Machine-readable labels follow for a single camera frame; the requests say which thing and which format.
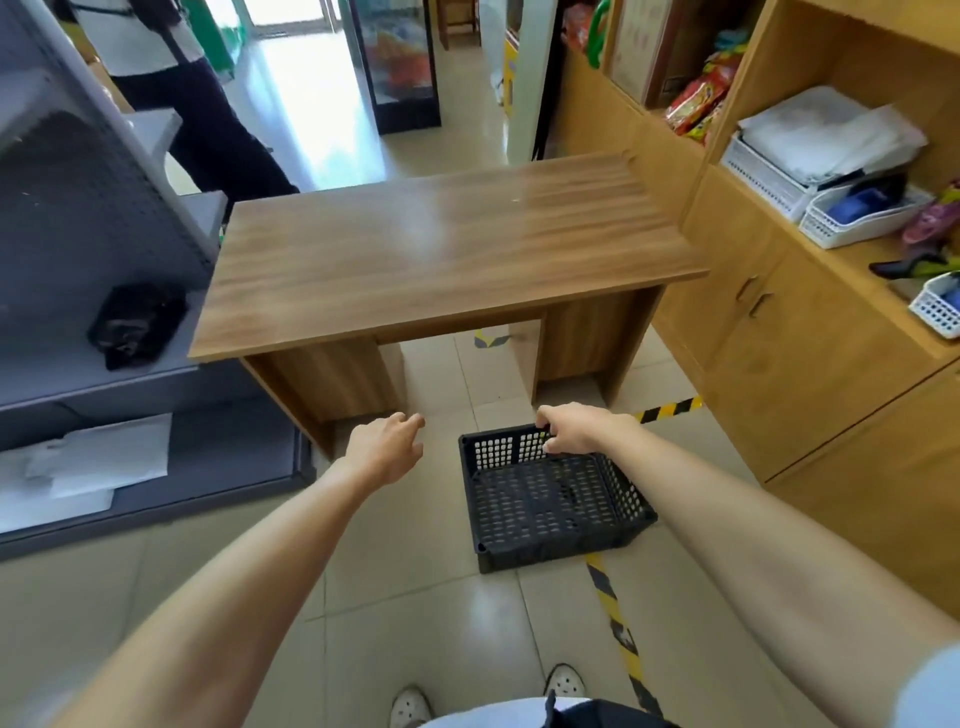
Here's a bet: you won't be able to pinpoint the person's right hand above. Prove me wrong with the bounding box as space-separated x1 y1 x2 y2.
533 402 639 457

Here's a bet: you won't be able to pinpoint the person's left hand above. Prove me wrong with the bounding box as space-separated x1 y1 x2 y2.
335 410 427 489

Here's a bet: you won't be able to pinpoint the black plastic crate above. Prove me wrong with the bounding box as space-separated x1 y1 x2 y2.
457 423 659 577

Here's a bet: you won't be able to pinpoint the person's left forearm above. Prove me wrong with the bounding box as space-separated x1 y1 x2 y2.
48 457 384 728

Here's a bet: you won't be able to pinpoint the person's right forearm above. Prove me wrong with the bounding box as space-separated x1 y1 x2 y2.
599 423 954 728

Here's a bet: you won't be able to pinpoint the person's white right clog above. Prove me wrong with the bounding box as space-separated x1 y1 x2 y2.
543 663 588 700

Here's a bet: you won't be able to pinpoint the person's white clog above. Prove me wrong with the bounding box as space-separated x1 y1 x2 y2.
543 663 588 700
388 686 435 728

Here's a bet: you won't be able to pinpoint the person's white left clog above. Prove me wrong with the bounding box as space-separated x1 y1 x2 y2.
388 686 435 728

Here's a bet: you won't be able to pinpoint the person's black shorts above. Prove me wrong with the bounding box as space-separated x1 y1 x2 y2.
543 689 682 728

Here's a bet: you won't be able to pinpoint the brown wooden desk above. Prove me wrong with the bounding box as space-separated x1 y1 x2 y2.
187 149 712 460

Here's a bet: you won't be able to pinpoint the black bag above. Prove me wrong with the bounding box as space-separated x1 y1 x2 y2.
86 282 190 373

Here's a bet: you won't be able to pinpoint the large white plastic basket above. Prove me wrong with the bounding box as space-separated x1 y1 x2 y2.
718 133 820 226

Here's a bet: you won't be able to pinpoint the yellow red snack packet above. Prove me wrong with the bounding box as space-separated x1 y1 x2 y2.
683 104 727 145

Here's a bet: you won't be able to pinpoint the blue packaged item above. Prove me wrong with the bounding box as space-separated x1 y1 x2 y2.
827 187 892 226

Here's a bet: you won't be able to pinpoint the dark shoe insole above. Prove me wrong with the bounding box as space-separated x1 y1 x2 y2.
868 248 960 283

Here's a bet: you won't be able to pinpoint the yellow printed board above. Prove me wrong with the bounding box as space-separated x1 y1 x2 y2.
499 35 520 118

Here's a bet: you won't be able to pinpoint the small white plastic basket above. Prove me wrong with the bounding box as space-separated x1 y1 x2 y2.
907 271 960 341

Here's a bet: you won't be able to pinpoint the gray metal shelf unit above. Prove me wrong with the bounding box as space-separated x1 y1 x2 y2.
0 0 318 564

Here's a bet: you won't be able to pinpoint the white folded cloth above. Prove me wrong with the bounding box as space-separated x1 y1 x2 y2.
737 84 930 189

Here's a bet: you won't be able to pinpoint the brown framed board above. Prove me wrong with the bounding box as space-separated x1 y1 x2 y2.
605 0 680 108

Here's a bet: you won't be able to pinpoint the green plastic item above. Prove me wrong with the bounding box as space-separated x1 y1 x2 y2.
584 0 613 70

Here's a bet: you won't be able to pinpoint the pink packaged item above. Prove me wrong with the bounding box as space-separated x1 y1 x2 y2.
899 178 960 249

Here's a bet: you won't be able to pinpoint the red plastic packet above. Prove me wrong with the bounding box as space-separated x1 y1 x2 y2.
560 2 598 52

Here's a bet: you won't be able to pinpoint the wooden stool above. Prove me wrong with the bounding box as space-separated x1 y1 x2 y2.
436 0 483 52

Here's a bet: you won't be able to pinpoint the green floor stand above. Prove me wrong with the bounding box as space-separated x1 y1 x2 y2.
182 0 249 80

